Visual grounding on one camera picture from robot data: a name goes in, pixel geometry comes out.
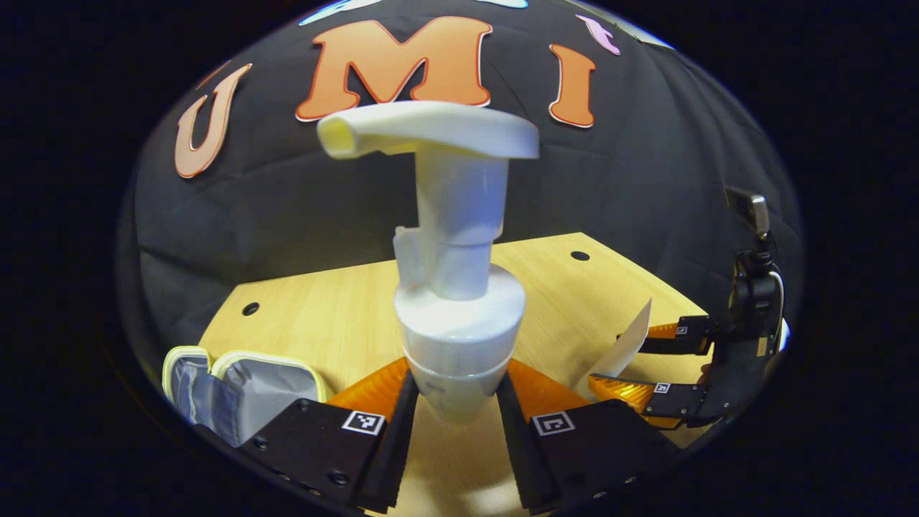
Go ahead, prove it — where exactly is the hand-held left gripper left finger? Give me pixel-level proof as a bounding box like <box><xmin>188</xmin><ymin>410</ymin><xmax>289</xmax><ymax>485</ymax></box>
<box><xmin>237</xmin><ymin>357</ymin><xmax>421</xmax><ymax>515</ymax></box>

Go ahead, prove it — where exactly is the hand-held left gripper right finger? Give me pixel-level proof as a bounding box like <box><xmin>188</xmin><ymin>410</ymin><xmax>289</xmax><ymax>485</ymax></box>
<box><xmin>495</xmin><ymin>358</ymin><xmax>681</xmax><ymax>515</ymax></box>

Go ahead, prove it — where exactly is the white squeeze tube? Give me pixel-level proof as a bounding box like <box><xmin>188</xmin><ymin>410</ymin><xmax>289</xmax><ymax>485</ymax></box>
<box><xmin>574</xmin><ymin>298</ymin><xmax>653</xmax><ymax>381</ymax></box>

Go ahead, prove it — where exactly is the white pump bottle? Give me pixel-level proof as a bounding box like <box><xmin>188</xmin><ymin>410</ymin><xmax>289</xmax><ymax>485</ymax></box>
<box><xmin>316</xmin><ymin>101</ymin><xmax>541</xmax><ymax>426</ymax></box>

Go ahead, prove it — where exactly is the pale yellow suitcase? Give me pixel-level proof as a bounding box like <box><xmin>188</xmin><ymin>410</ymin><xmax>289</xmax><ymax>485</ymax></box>
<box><xmin>162</xmin><ymin>346</ymin><xmax>335</xmax><ymax>450</ymax></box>

